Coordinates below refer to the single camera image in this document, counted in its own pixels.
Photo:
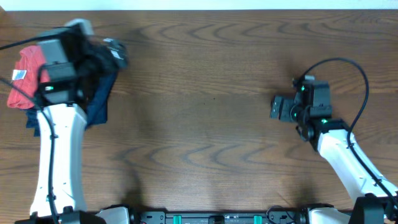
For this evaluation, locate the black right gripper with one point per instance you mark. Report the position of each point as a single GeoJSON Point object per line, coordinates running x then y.
{"type": "Point", "coordinates": [285, 114]}

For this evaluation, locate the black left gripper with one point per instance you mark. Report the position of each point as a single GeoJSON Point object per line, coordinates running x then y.
{"type": "Point", "coordinates": [108, 55]}

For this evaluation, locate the orange red t-shirt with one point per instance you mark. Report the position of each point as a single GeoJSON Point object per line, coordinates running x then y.
{"type": "Point", "coordinates": [25, 77]}

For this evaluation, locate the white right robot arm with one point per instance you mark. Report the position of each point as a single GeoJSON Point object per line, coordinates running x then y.
{"type": "Point", "coordinates": [374, 197]}

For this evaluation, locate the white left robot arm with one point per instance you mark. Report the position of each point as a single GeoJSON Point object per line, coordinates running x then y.
{"type": "Point", "coordinates": [61, 113]}

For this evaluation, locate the folded navy blue shirt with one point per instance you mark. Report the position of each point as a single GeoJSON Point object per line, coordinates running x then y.
{"type": "Point", "coordinates": [96, 111]}

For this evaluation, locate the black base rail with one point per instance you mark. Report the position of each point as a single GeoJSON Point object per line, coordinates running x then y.
{"type": "Point", "coordinates": [217, 217]}

